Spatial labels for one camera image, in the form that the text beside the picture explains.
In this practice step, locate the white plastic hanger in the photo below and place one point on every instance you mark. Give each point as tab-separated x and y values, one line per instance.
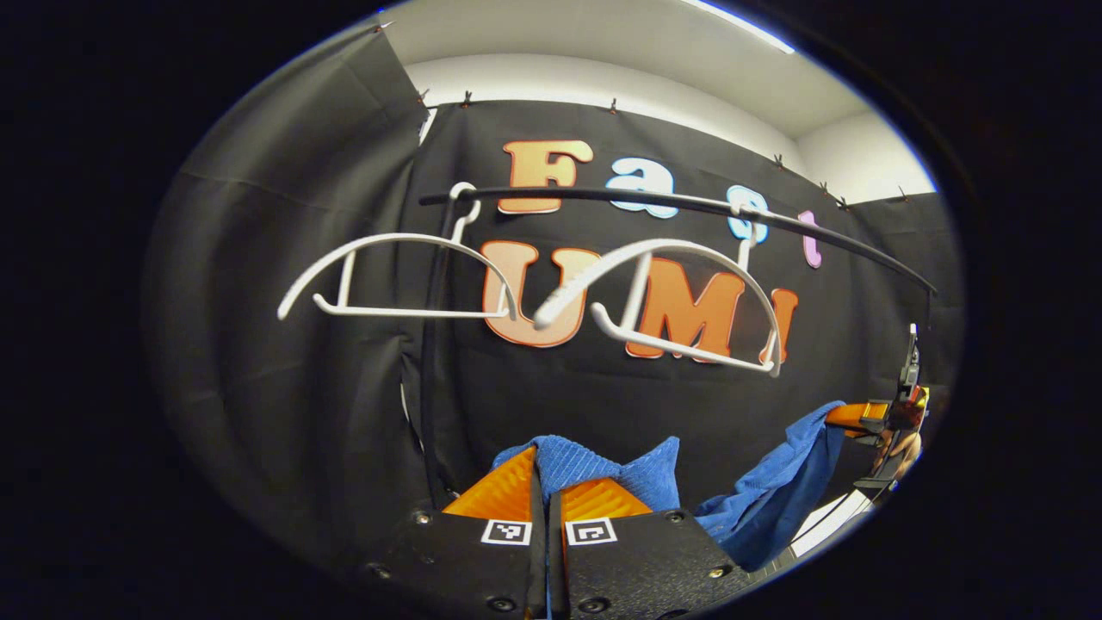
405	312
680	347

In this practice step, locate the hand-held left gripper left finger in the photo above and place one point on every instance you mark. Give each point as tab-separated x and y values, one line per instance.
482	568

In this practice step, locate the black backdrop cloth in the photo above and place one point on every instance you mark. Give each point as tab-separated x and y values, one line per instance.
284	344

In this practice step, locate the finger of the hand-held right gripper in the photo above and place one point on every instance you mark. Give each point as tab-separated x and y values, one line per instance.
857	416

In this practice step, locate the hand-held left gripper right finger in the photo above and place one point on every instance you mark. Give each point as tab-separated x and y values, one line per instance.
637	560

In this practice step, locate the black clothes rail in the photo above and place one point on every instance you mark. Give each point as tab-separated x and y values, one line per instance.
603	197

